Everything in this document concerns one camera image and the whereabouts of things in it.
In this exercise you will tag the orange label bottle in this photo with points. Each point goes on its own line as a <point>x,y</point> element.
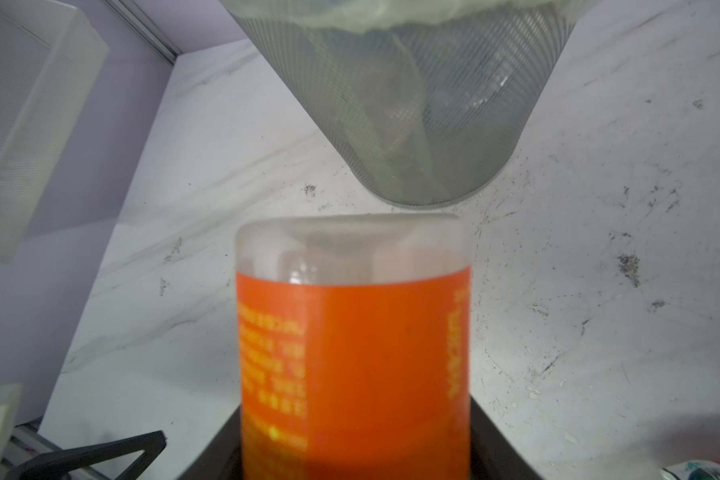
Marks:
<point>353,336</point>

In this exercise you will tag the red cap crushed bottle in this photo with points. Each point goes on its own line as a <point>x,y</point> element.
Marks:
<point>692,470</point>

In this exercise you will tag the lower white mesh shelf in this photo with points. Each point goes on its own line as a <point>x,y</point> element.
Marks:
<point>50,59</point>

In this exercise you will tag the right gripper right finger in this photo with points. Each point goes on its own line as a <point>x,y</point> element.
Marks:
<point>492,457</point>

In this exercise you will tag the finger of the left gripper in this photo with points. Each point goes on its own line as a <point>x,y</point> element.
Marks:
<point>58,464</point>

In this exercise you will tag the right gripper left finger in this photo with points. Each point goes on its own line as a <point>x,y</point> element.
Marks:
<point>222,458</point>

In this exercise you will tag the grey mesh waste bin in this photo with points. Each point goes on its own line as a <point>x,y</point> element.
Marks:
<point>423,115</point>

